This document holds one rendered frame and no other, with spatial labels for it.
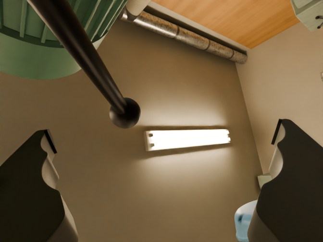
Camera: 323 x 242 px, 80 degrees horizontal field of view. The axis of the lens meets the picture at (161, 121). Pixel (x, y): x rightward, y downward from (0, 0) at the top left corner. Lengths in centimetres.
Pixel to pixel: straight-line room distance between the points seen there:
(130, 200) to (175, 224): 52
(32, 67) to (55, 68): 2
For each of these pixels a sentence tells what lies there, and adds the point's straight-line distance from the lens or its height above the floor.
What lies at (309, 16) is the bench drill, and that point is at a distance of 240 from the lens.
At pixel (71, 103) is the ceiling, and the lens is 161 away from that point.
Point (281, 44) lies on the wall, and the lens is 335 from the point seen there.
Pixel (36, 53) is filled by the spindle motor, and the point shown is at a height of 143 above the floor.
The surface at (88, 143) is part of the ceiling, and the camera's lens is 157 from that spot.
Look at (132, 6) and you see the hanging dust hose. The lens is 200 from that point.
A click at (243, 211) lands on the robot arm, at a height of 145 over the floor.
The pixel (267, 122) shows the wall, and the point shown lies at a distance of 323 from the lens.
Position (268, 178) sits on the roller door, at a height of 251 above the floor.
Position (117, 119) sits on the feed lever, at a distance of 21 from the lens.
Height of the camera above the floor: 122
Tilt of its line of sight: 49 degrees up
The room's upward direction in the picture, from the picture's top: 113 degrees counter-clockwise
